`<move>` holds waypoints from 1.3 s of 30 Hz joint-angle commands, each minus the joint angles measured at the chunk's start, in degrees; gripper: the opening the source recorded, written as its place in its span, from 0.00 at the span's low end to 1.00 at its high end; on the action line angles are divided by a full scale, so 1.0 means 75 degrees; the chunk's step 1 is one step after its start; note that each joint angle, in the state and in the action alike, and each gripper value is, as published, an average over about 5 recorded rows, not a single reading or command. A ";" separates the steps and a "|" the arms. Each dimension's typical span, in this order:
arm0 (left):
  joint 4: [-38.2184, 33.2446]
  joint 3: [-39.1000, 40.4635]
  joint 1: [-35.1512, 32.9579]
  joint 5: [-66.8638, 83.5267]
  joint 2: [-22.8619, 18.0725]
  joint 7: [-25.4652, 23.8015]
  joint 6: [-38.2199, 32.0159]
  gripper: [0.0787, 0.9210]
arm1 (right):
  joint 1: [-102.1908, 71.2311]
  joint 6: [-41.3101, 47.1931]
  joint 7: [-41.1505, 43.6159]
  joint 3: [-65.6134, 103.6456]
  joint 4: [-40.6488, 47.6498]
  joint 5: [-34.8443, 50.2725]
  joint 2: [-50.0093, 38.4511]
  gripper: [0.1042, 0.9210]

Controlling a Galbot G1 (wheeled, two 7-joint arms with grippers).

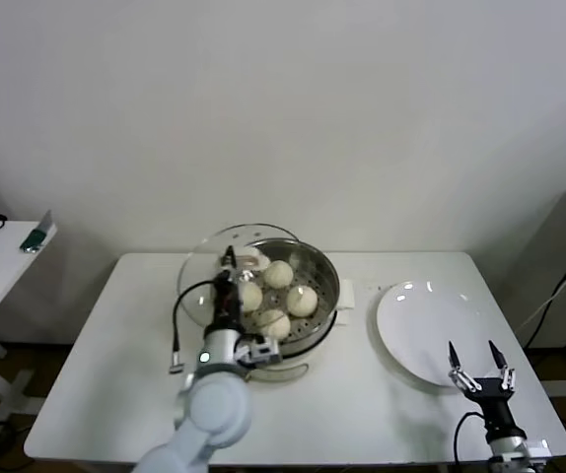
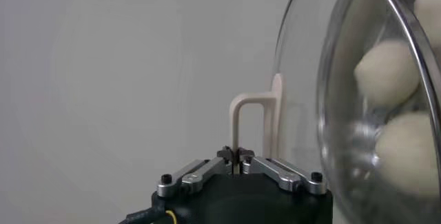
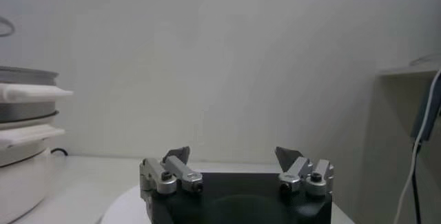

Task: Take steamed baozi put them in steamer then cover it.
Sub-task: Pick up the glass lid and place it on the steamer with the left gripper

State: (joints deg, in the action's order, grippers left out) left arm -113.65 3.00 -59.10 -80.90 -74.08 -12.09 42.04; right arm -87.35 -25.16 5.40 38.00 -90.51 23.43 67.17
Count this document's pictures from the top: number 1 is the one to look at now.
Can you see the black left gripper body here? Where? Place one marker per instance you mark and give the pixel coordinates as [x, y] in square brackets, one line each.
[226, 305]

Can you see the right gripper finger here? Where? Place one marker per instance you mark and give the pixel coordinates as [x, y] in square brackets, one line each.
[499, 359]
[456, 364]

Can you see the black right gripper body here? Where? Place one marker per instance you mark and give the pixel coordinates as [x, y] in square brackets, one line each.
[495, 399]

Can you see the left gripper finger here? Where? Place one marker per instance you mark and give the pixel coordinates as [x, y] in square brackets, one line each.
[230, 252]
[229, 267]

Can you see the white steamed baozi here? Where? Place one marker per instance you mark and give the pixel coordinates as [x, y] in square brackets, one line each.
[252, 297]
[277, 274]
[273, 321]
[303, 301]

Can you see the round glass pot lid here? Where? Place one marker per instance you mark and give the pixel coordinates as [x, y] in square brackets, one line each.
[199, 276]

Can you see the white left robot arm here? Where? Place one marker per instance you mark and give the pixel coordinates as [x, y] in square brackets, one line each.
[214, 404]

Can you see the steel steamer pot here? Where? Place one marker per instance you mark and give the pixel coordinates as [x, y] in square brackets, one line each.
[293, 364]

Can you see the perforated steel steamer basket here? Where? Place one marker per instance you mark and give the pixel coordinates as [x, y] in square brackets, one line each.
[325, 290]

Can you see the white round plate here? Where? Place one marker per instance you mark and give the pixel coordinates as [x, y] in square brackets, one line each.
[421, 320]

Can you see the green and grey tool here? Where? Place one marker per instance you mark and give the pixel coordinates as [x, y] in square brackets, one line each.
[34, 240]

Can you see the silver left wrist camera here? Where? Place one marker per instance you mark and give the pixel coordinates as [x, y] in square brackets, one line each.
[263, 351]

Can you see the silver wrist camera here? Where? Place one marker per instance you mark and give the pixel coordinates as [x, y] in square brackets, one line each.
[263, 351]
[539, 446]

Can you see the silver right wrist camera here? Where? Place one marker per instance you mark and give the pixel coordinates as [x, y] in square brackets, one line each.
[539, 446]

